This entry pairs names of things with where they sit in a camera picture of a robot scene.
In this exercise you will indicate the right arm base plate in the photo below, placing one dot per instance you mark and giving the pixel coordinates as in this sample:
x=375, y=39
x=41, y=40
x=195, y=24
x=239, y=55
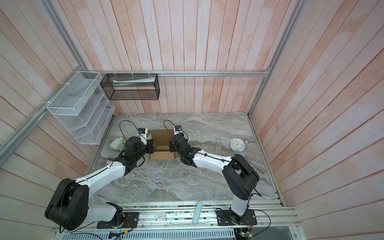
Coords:
x=229, y=218

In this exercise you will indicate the white tape roll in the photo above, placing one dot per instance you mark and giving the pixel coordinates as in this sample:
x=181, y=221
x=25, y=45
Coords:
x=118, y=144

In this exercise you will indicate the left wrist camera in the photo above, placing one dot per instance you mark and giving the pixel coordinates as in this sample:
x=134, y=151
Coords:
x=142, y=133

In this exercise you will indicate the brown cardboard box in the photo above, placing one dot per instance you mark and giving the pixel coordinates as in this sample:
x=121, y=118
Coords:
x=161, y=139

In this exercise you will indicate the paper sheet in basket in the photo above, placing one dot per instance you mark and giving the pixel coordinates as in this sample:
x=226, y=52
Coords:
x=134, y=82

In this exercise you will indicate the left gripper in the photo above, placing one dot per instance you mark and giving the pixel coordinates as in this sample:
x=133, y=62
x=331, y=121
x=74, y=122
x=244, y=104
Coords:
x=150, y=143

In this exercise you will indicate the aluminium wall frame bar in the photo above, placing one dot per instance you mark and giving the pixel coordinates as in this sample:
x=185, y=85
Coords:
x=252, y=73

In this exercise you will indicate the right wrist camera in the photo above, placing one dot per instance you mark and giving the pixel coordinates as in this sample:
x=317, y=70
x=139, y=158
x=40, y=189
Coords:
x=178, y=130

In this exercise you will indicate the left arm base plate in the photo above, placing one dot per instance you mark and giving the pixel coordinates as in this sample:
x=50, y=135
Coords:
x=120, y=219

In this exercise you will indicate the aluminium front rail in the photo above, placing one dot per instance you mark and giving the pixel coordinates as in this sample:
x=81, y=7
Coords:
x=269, y=213

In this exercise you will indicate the white round clock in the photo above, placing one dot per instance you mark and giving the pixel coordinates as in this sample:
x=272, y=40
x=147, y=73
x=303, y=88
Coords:
x=237, y=145

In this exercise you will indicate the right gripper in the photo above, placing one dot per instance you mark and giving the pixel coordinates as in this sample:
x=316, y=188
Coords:
x=172, y=147

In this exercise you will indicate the black mesh basket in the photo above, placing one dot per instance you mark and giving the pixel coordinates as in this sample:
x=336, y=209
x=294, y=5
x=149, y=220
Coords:
x=148, y=93

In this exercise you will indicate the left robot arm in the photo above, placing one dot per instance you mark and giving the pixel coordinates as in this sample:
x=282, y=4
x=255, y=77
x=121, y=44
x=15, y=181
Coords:
x=69, y=206

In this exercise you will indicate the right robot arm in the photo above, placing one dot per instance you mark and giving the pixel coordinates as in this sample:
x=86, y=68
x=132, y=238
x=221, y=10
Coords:
x=240, y=176

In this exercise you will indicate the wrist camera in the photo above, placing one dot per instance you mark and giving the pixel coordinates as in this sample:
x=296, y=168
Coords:
x=142, y=133
x=178, y=130

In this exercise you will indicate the white wire mesh shelf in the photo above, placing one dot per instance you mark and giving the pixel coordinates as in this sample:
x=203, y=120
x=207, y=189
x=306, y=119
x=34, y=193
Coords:
x=83, y=110

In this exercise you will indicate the white label tag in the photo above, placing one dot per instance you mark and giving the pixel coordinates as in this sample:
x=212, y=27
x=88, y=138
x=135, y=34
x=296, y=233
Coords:
x=160, y=217

